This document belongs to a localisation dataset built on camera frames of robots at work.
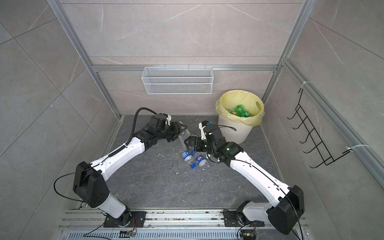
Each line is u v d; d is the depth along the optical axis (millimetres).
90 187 427
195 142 638
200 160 894
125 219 660
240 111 978
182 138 805
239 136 935
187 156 907
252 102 953
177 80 1003
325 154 598
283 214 369
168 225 729
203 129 581
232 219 731
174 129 712
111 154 484
